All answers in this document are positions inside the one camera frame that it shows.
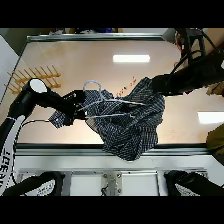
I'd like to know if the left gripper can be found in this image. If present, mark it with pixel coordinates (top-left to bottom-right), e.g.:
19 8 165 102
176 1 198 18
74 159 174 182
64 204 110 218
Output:
60 89 88 127

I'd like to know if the white clothes hanger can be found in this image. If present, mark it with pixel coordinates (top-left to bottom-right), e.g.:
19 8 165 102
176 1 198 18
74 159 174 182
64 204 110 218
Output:
77 79 148 120

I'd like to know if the dark blue checked shirt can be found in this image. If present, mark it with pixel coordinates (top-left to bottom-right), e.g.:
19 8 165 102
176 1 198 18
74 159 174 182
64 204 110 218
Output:
48 76 167 162

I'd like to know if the tan garment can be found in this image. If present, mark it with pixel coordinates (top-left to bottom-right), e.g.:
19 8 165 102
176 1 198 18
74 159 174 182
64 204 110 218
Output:
205 80 224 98

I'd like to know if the olive brown garment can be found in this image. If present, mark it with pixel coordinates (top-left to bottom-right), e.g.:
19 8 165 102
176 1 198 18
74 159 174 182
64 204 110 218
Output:
205 124 224 158

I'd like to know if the black cable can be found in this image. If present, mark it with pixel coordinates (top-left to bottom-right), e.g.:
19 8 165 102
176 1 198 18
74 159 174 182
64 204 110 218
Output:
20 118 54 129

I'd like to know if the silver frame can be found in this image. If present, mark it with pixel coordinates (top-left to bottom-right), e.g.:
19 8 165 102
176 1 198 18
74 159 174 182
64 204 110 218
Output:
0 32 224 197

